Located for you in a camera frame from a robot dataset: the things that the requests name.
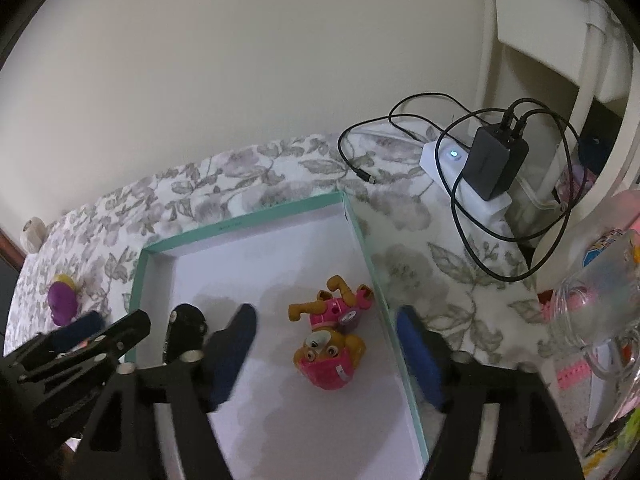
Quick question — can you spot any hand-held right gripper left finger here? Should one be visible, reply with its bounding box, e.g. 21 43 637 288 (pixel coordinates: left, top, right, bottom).
75 302 258 480

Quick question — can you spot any purple and yellow toy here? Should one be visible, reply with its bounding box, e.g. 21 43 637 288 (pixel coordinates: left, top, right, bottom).
47 275 78 325

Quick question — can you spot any white power strip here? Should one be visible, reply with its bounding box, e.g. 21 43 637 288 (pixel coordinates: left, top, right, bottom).
420 132 513 221

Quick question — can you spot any black charger adapter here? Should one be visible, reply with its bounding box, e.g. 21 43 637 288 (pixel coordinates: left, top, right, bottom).
465 125 530 201

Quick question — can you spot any teal-edged white cardboard box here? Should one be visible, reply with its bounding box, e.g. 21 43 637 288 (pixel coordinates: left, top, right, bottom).
124 191 431 480

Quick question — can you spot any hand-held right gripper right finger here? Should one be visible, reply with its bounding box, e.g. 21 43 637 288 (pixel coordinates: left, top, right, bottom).
395 305 586 480

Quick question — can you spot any black usb cable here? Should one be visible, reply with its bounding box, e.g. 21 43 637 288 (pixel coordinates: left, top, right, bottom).
338 91 516 184
450 97 581 282

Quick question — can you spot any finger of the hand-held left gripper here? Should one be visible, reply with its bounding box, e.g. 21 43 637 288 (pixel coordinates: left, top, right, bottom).
0 309 152 431
164 302 208 363

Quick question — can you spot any white wooden table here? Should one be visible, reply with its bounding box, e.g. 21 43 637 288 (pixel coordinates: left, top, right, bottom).
475 0 636 201

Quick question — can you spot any small white round object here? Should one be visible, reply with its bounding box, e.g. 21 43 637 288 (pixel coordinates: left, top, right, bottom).
21 217 47 251

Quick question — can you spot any white curved plastic object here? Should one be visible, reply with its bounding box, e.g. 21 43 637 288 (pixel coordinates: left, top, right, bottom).
529 20 640 291

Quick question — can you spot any brown wooden bed frame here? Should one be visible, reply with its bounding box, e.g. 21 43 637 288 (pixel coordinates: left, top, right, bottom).
0 227 26 271

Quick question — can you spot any colourful printed packet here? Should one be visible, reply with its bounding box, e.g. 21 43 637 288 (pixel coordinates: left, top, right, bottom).
585 400 640 471

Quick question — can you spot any grey floral bed sheet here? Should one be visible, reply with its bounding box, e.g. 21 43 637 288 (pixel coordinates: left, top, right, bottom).
5 132 591 480

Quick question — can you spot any orange and pink dog toy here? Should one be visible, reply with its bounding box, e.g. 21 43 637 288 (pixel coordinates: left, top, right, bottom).
287 275 375 391

